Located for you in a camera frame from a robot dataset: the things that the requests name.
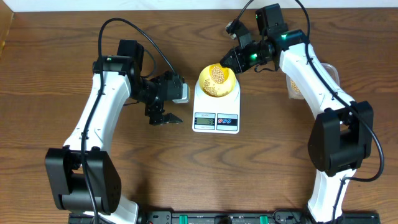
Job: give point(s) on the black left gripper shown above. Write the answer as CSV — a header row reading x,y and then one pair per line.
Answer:
x,y
153,110

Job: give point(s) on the yellow plastic scoop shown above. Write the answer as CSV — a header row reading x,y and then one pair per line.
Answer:
x,y
218,73

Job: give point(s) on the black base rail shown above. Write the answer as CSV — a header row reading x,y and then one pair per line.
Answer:
x,y
279,216

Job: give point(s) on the yellow plastic bowl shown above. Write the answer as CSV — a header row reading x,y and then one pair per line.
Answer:
x,y
231,78

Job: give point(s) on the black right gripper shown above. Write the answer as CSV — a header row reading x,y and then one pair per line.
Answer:
x,y
236,66

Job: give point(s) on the soybeans pile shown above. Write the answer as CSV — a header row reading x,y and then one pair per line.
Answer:
x,y
294,87

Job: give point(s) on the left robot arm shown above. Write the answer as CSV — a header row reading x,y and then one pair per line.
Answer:
x,y
81,174

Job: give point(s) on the clear plastic container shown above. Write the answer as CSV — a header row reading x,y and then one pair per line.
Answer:
x,y
295,93

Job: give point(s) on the white digital kitchen scale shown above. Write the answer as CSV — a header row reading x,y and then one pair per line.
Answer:
x,y
216,114

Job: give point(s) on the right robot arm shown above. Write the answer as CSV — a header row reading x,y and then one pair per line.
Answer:
x,y
342,134

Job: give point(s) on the soybeans in yellow bowl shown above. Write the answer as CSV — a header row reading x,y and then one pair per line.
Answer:
x,y
214,89

